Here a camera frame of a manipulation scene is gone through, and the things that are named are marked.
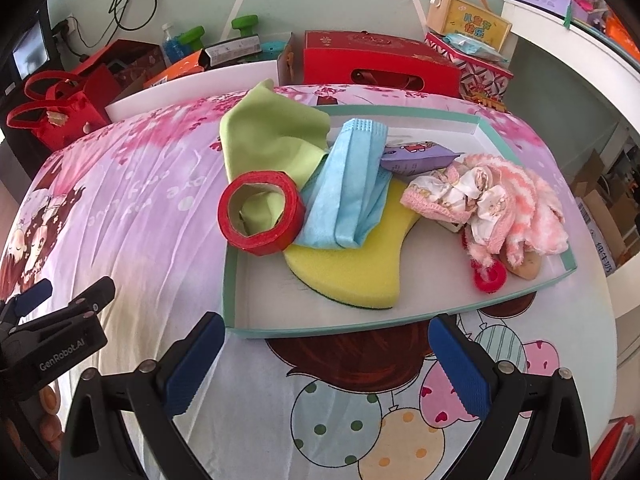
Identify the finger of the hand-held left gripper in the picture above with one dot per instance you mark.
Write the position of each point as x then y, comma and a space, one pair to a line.
32, 296
85, 302

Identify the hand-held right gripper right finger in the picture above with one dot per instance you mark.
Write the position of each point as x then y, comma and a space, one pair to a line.
460, 365

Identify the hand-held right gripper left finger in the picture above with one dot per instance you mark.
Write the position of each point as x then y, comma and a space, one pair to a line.
192, 365

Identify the white tray with teal rim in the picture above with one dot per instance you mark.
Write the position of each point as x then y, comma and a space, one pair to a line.
440, 300

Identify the beige fabric item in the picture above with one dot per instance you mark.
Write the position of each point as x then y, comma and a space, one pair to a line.
525, 265

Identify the red tape roll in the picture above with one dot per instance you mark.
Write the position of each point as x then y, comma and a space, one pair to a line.
235, 237

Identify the yellow sponge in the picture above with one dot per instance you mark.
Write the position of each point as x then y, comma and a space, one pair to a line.
350, 270

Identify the pink white zigzag fuzzy sock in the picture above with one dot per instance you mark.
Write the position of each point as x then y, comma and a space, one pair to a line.
545, 220

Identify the pink baby garment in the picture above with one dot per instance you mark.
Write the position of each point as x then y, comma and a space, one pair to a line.
450, 195

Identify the blue face mask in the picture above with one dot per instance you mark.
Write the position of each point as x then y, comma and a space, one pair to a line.
340, 195

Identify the purple packet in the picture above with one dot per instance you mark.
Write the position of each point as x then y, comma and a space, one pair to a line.
420, 157

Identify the green cloth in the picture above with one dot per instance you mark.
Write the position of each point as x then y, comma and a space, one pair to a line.
270, 130

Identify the pink floral printed bedsheet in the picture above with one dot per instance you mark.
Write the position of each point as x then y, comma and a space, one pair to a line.
125, 185

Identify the red orange packaging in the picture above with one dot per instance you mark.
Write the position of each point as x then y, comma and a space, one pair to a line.
617, 452

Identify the red gift bag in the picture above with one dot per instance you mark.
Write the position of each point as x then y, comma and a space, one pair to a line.
60, 115

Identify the stack of cardboard boxes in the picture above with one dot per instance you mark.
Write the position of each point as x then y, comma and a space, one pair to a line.
610, 210

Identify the small black monitor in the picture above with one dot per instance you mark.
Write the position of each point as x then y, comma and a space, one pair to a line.
30, 52

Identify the white storage box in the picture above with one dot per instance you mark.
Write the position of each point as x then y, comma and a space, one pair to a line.
200, 87

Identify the dark red open box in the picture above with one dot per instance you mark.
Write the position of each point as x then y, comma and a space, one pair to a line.
120, 60

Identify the orange box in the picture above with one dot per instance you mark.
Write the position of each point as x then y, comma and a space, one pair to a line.
175, 72

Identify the red yellow printed box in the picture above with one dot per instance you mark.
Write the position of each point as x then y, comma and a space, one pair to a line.
485, 100

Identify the blue water bottle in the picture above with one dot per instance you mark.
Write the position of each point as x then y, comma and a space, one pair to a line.
172, 45

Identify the green dumbbell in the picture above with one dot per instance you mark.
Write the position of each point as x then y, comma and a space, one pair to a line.
245, 24
192, 37

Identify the red white patterned box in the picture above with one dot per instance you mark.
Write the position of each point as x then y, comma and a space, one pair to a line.
480, 77

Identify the black grey carton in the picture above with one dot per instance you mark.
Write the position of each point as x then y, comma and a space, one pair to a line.
232, 50

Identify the brown cardboard box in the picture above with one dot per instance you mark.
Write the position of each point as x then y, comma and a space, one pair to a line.
290, 62

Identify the teal container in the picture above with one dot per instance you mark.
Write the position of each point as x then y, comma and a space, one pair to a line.
275, 50

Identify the blue wet wipes pack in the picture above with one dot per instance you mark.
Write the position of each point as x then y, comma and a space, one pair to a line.
472, 46

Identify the red gift box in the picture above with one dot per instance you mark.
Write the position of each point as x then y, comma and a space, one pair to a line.
380, 55

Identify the white curved shelf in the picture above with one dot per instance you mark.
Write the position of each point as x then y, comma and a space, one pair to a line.
575, 55

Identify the green tape strip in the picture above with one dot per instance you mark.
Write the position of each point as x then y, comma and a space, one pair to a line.
568, 15

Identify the orange packets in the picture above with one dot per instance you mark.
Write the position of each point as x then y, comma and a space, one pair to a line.
625, 37

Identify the wall power socket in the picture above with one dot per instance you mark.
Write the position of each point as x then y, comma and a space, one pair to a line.
64, 29

